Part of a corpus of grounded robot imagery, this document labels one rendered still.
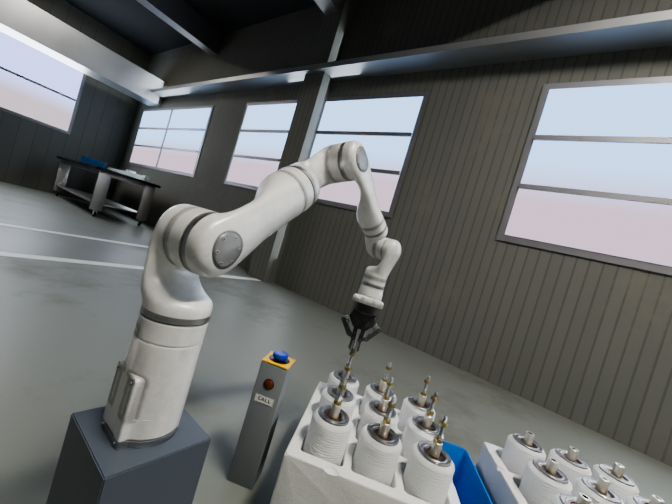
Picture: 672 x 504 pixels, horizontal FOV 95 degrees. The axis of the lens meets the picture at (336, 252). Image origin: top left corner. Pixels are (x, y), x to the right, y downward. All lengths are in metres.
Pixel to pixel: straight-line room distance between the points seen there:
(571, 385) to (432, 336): 0.91
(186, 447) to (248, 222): 0.33
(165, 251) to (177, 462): 0.29
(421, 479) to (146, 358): 0.60
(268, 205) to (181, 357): 0.25
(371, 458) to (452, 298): 2.00
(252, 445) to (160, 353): 0.49
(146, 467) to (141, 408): 0.07
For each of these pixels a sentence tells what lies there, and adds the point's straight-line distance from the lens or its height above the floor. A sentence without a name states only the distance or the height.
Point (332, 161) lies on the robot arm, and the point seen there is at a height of 0.82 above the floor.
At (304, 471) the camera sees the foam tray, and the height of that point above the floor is 0.16.
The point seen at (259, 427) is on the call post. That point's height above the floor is 0.15.
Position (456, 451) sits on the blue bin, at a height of 0.10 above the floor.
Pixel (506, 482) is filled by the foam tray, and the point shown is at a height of 0.18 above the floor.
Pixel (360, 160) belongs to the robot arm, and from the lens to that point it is 0.74.
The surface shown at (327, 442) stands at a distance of 0.79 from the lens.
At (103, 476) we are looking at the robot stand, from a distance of 0.52.
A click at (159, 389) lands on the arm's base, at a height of 0.38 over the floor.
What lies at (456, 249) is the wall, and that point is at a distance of 2.69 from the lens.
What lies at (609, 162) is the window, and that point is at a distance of 2.76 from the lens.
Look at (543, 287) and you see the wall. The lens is 2.58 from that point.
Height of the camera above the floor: 0.63
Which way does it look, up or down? 1 degrees down
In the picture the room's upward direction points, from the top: 17 degrees clockwise
